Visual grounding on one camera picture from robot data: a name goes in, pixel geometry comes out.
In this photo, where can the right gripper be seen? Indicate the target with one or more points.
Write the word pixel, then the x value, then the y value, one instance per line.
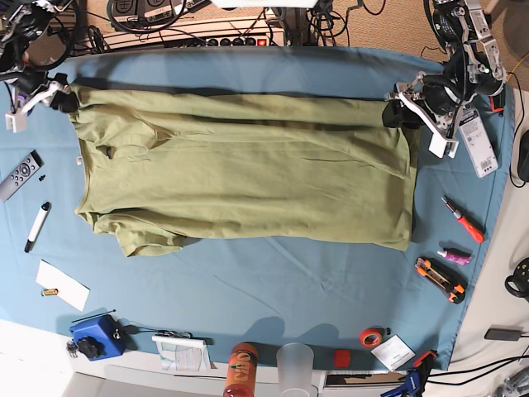
pixel 33 87

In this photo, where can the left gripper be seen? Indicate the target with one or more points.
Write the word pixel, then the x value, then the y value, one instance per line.
pixel 431 100

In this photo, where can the olive green t-shirt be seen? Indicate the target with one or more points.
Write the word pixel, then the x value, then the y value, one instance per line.
pixel 160 168

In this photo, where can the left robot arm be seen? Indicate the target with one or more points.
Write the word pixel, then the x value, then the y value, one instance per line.
pixel 474 67

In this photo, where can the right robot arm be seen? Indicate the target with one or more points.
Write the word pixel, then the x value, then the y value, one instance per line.
pixel 29 37

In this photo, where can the clear plastic bit case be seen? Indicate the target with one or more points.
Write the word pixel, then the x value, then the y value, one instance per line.
pixel 477 143

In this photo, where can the grey remote control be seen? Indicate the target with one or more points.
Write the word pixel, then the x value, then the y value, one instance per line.
pixel 22 172

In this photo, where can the orange black clamp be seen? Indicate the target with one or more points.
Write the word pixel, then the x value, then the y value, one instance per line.
pixel 497 103

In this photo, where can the white black marker pen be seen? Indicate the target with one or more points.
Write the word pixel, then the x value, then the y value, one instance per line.
pixel 37 226

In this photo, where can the purple glue tube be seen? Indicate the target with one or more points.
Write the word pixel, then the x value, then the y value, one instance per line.
pixel 454 256

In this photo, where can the white power strip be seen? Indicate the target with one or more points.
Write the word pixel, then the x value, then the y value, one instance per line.
pixel 221 32

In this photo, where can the orange black utility knife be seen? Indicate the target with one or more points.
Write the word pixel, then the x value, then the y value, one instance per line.
pixel 448 284

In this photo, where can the small yellow battery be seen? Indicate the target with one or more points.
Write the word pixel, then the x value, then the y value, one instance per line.
pixel 49 292

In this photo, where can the white paper sheet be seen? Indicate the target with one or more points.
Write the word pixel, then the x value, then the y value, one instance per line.
pixel 70 290

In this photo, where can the orange tape roll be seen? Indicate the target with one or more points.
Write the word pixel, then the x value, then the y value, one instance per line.
pixel 372 337

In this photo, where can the black power adapter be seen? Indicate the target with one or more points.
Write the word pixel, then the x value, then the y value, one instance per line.
pixel 504 334

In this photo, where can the white square card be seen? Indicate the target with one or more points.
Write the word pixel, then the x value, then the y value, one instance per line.
pixel 393 353

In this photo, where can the small red block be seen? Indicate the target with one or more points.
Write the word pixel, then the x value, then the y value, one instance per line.
pixel 342 358

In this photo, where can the blue box with knob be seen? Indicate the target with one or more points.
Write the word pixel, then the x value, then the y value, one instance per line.
pixel 99 337

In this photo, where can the blue table cloth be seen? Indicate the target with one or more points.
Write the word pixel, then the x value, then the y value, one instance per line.
pixel 272 290

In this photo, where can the blue orange bar clamp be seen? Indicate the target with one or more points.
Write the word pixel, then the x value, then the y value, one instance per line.
pixel 414 382

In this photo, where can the translucent plastic cup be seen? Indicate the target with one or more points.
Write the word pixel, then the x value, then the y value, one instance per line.
pixel 294 364

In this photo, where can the white paper booklet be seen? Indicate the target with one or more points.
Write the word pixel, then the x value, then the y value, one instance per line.
pixel 182 354

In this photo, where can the orange drink bottle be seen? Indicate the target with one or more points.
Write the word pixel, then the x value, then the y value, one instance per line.
pixel 241 373

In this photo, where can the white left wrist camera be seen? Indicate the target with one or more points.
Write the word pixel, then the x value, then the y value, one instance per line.
pixel 441 146

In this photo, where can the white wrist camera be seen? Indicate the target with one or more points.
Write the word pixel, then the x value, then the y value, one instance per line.
pixel 16 122
pixel 441 146

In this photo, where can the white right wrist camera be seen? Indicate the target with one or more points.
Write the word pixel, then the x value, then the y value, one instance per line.
pixel 16 122

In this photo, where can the red handled screwdriver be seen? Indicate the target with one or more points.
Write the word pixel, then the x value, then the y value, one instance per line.
pixel 473 231

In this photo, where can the black cable tie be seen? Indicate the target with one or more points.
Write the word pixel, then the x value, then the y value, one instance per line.
pixel 93 316

